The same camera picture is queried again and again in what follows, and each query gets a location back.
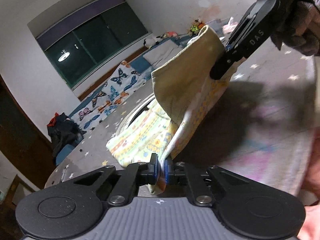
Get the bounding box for patterned children's jacket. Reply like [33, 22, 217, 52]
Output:
[105, 24, 238, 196]

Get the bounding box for dark clothes pile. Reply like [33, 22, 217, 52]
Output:
[47, 113, 83, 157]

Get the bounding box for gloved right hand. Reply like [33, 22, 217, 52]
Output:
[271, 0, 319, 56]

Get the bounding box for pink tissue box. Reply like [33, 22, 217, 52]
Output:
[222, 17, 238, 34]

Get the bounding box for small plush toys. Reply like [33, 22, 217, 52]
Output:
[189, 20, 205, 35]

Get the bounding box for round induction cooktop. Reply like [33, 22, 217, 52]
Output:
[116, 93, 155, 135]

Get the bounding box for black pen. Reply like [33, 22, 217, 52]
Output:
[60, 165, 69, 183]

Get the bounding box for grey cushion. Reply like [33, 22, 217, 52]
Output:
[143, 40, 182, 69]

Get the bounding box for star patterned grey tablecloth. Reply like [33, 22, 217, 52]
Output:
[44, 37, 320, 203]

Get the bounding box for butterfly print pillow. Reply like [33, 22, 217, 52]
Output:
[72, 61, 146, 133]

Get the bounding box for white black plush toy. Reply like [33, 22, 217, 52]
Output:
[143, 36, 164, 49]

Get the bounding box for blue sofa bench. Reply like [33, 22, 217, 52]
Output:
[55, 36, 191, 165]

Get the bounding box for dark wooden door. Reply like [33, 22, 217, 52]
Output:
[1, 79, 55, 189]

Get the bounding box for wooden side table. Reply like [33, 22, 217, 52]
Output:
[1, 175, 35, 215]

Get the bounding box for dark window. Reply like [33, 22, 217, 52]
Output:
[36, 0, 149, 89]

